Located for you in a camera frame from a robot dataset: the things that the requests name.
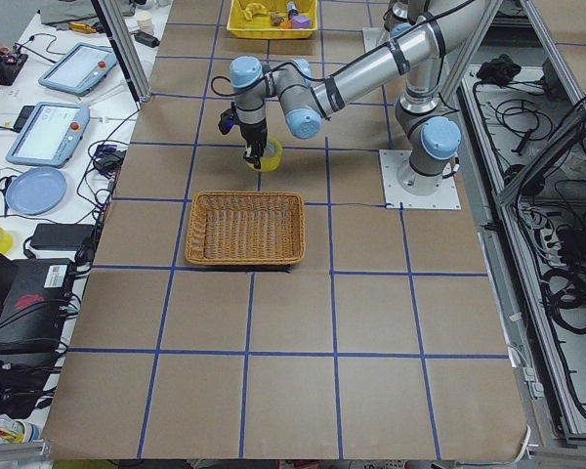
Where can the purple foam cube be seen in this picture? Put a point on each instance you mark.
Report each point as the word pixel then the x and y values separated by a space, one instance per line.
pixel 301 22

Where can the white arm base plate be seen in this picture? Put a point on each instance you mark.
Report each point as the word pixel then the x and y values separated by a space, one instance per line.
pixel 405 189

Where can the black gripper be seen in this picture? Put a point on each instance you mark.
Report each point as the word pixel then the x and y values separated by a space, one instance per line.
pixel 252 133

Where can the toy croissant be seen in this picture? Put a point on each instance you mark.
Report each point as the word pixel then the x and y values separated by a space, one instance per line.
pixel 254 9

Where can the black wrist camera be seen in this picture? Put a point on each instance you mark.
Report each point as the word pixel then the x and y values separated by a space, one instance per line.
pixel 228 120

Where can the lower teach pendant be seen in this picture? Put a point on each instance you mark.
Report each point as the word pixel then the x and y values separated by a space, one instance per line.
pixel 50 135

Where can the white paper cup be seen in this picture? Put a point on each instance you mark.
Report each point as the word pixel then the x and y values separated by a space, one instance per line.
pixel 144 21

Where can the upper teach pendant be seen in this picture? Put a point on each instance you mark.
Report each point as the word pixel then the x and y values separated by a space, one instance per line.
pixel 80 70

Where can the blue plate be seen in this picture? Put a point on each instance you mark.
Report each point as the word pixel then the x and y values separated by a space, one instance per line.
pixel 36 191

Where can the aluminium frame post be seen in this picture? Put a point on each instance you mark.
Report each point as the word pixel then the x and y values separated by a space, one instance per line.
pixel 123 46

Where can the brown wicker basket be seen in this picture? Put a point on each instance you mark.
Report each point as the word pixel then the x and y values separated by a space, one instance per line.
pixel 232 228

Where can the black power brick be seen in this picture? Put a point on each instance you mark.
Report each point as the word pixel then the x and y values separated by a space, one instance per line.
pixel 60 236

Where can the black computer box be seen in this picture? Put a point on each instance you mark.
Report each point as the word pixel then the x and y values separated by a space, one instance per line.
pixel 34 296

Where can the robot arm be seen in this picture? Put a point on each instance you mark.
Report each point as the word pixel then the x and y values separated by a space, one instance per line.
pixel 420 35

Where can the yellow plastic basket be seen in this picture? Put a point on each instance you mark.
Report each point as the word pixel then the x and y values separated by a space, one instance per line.
pixel 267 27

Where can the teach pendant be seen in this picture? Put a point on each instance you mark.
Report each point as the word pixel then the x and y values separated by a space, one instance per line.
pixel 50 135
pixel 80 70

